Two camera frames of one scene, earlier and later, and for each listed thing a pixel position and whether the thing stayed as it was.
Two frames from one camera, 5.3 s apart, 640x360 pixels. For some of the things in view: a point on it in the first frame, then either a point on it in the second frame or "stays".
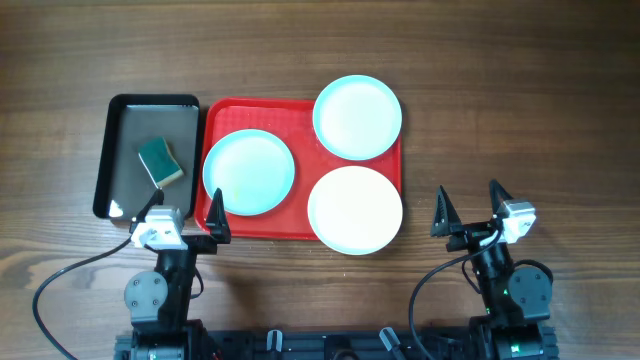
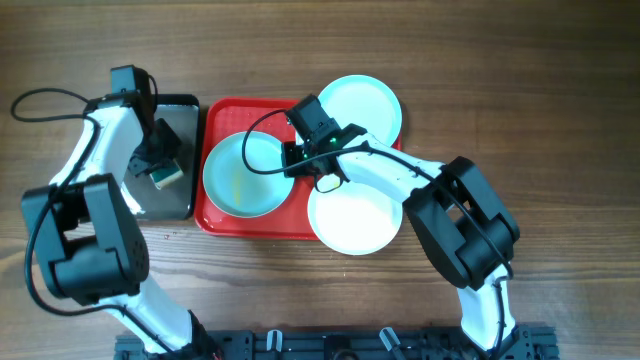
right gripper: [450, 223] -> [290, 149]
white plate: [355, 210] stays
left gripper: [218, 223] -> [174, 144]
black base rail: [297, 344] stays
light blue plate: [252, 171] stays
